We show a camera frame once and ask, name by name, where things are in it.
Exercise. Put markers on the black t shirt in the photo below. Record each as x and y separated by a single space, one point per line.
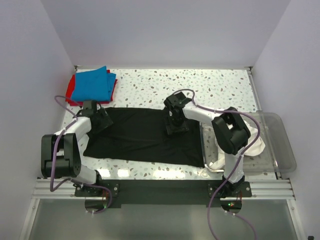
140 134

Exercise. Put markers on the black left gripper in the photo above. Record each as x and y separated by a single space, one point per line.
105 121

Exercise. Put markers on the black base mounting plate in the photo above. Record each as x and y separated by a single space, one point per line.
116 193

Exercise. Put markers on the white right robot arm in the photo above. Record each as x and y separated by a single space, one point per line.
230 130

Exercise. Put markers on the aluminium rail frame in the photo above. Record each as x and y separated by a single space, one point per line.
260 189

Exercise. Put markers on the blue folded t shirt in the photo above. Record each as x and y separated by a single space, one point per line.
98 85

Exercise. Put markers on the white t shirt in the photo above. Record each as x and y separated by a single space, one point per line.
256 149

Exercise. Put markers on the red folded t shirt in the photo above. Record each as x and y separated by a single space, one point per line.
71 87

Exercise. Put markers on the clear plastic bin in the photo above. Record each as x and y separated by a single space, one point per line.
272 152

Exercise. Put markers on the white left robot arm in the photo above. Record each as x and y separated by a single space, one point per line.
61 159

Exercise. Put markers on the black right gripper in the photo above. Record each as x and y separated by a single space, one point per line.
171 128

